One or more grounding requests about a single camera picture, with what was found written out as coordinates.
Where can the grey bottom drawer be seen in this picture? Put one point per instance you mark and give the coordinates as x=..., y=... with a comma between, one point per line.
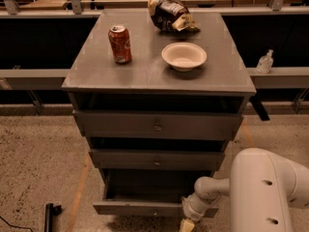
x=141, y=192

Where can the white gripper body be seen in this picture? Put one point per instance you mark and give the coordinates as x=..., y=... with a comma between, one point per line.
x=190, y=207

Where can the grey drawer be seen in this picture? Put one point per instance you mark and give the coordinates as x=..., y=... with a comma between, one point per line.
x=141, y=192
x=156, y=160
x=186, y=126

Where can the red soda can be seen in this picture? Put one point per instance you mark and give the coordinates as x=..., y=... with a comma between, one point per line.
x=119, y=40

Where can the grey middle drawer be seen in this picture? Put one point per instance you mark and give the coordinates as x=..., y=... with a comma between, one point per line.
x=156, y=160

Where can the black post on floor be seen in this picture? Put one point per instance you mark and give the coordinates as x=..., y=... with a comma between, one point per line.
x=51, y=211

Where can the crumpled chip bag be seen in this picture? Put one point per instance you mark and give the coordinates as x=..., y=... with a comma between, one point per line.
x=171, y=16

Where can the grey metal railing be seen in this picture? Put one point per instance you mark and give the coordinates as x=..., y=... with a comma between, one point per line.
x=39, y=45

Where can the grey top drawer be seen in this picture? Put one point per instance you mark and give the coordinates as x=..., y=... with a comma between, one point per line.
x=186, y=126

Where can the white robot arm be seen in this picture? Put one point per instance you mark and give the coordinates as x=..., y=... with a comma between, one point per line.
x=262, y=187

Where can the clear sanitizer pump bottle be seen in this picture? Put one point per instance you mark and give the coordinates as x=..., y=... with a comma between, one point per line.
x=265, y=63

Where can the grey wooden drawer cabinet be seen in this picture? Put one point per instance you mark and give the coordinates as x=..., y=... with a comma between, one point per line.
x=148, y=84

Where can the white paper bowl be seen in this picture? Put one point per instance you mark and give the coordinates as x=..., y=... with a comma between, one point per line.
x=184, y=57

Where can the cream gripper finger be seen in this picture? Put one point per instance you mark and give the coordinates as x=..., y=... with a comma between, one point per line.
x=187, y=225

